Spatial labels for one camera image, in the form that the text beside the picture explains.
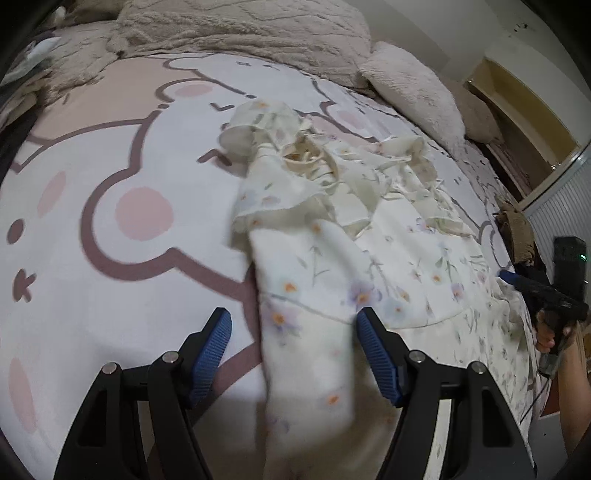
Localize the wooden bedside shelf right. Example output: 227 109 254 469
465 58 590 206

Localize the large quilted beige pillow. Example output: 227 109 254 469
107 0 372 89

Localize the olive brown garment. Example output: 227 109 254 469
495 197 536 265

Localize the person right forearm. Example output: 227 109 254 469
558 327 590 457

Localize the bear pattern bed sheet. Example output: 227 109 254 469
1 53 509 479

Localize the cream floral dress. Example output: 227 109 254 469
219 100 536 479

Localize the long beige bolster pillow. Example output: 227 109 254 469
439 75 503 144

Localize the small fluffy white pillow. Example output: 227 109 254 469
360 41 466 158

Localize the tall folded clothes stack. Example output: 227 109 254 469
1 32 61 132

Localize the person right hand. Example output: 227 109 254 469
536 310 578 353

